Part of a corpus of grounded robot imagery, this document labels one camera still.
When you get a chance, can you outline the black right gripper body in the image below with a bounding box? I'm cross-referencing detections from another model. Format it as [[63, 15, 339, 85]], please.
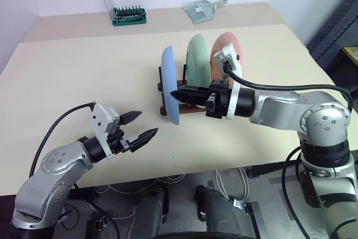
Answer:
[[205, 79, 233, 120]]

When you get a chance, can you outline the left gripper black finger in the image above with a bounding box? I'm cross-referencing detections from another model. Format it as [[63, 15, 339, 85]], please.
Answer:
[[119, 110, 143, 126], [129, 127, 159, 152]]

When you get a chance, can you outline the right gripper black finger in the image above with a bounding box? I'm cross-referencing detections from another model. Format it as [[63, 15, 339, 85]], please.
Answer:
[[170, 90, 210, 105], [178, 84, 211, 96]]

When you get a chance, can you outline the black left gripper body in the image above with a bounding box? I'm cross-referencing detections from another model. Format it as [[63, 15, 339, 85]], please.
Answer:
[[107, 129, 135, 155]]

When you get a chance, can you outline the blue plastic plate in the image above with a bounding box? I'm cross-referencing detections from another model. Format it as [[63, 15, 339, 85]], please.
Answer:
[[160, 45, 181, 126]]

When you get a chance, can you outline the green plastic plate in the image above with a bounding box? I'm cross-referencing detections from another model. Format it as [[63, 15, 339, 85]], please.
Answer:
[[185, 34, 211, 88]]

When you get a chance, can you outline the red plastic plate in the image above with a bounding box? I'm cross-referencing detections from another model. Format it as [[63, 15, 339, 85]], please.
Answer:
[[210, 32, 247, 83]]

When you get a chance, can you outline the dark wooden dish rack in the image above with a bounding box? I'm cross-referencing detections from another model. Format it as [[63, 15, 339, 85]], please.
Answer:
[[157, 63, 208, 118]]

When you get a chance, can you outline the dark rounded grey leg shape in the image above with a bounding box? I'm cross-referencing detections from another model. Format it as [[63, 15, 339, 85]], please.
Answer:
[[195, 184, 242, 239], [133, 188, 170, 229]]

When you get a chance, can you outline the clear pale green dustpan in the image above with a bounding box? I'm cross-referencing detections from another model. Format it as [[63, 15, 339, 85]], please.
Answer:
[[183, 0, 229, 25]]

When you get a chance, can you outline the small black electronic box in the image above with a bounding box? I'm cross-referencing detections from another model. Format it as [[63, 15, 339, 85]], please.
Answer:
[[86, 217, 109, 239]]

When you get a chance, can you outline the green screwdriver bit set case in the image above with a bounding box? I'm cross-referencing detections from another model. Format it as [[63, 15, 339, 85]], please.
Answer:
[[97, 0, 148, 26]]

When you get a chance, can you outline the black metal strut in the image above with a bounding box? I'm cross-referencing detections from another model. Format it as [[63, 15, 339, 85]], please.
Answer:
[[242, 201, 267, 239]]

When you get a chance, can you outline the dark pegboard panel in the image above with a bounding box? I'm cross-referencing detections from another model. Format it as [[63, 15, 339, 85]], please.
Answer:
[[307, 0, 358, 64]]

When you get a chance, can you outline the yellow wooden box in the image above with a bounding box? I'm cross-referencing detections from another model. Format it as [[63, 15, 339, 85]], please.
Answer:
[[342, 45, 358, 67]]

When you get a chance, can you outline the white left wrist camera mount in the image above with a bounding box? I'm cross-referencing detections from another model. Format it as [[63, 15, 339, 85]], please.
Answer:
[[90, 103, 121, 162]]

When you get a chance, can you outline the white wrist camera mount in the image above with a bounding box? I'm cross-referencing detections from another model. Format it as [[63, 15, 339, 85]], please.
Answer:
[[90, 103, 121, 162], [213, 41, 244, 121]]

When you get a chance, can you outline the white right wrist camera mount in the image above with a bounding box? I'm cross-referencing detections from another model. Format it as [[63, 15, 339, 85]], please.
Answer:
[[213, 41, 244, 121]]

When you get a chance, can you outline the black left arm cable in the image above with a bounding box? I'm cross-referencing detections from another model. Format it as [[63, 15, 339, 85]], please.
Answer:
[[29, 101, 97, 179]]

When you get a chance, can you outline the black table frame bar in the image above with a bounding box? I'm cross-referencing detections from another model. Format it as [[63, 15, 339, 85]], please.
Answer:
[[245, 162, 302, 179]]

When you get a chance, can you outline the white cable bundle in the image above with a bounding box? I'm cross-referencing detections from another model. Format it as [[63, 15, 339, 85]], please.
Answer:
[[214, 167, 250, 203]]

